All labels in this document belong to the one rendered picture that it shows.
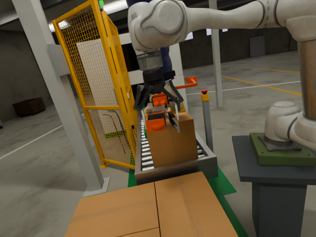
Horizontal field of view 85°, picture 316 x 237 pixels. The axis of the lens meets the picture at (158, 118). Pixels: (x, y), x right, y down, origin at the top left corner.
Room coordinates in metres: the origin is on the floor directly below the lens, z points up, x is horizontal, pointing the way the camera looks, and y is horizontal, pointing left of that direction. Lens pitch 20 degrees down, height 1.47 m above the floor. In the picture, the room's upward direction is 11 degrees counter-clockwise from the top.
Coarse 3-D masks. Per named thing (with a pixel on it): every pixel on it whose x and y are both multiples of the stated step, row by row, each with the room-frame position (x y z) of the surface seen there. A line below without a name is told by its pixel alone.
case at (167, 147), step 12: (168, 108) 1.71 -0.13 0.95; (168, 120) 1.36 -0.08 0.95; (180, 120) 1.31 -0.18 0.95; (192, 120) 1.29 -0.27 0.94; (156, 132) 1.28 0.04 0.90; (168, 132) 1.28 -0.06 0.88; (180, 132) 1.29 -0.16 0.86; (192, 132) 1.29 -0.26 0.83; (156, 144) 1.27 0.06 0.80; (168, 144) 1.28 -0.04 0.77; (180, 144) 1.29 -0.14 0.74; (192, 144) 1.29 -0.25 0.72; (156, 156) 1.27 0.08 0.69; (168, 156) 1.28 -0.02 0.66; (180, 156) 1.29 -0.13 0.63; (192, 156) 1.29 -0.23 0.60
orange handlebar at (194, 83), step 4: (192, 80) 1.40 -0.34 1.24; (188, 84) 1.27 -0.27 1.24; (192, 84) 1.26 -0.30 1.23; (196, 84) 1.27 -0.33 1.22; (176, 88) 1.28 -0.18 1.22; (180, 88) 1.28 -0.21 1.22; (164, 100) 0.95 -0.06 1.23; (156, 104) 0.88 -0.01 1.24; (164, 104) 0.87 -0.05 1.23; (152, 124) 0.62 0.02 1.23; (156, 124) 0.61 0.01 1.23; (160, 124) 0.61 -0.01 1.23; (164, 124) 0.62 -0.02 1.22; (152, 128) 0.61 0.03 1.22; (156, 128) 0.61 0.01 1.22
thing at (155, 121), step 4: (160, 112) 0.70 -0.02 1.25; (164, 112) 0.69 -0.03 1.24; (148, 116) 0.68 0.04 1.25; (152, 116) 0.67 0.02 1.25; (156, 116) 0.66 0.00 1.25; (160, 116) 0.65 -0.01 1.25; (164, 116) 0.65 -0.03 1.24; (148, 120) 0.63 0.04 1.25; (152, 120) 0.62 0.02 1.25; (156, 120) 0.62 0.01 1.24; (160, 120) 0.62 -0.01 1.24; (164, 120) 0.62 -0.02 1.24; (148, 124) 0.63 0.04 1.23; (148, 128) 0.63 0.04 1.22; (160, 128) 0.62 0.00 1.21; (164, 128) 0.62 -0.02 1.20; (148, 132) 0.63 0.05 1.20
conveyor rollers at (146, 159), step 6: (144, 138) 1.96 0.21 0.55; (144, 144) 1.86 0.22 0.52; (144, 150) 1.68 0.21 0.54; (198, 150) 1.45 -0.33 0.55; (144, 156) 1.59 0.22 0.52; (150, 156) 1.52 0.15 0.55; (198, 156) 1.35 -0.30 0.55; (204, 156) 1.34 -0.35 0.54; (144, 162) 1.43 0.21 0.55; (150, 162) 1.42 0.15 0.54; (144, 168) 1.33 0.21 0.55; (150, 168) 1.32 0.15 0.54
